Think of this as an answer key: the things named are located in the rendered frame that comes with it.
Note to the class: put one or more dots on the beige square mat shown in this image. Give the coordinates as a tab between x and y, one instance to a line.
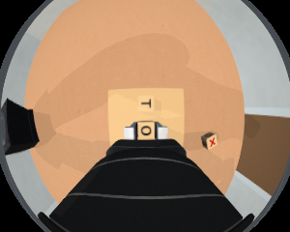
169	111

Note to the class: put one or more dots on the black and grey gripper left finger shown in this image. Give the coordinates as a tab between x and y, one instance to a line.
131	131

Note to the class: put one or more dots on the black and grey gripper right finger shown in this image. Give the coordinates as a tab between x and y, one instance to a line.
160	131

